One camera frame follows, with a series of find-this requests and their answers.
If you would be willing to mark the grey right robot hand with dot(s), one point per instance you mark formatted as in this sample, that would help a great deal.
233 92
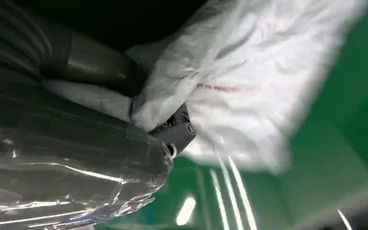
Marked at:
76 143

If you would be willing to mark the bright green conveyor belt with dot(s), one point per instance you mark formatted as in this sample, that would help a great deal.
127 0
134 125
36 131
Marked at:
330 143

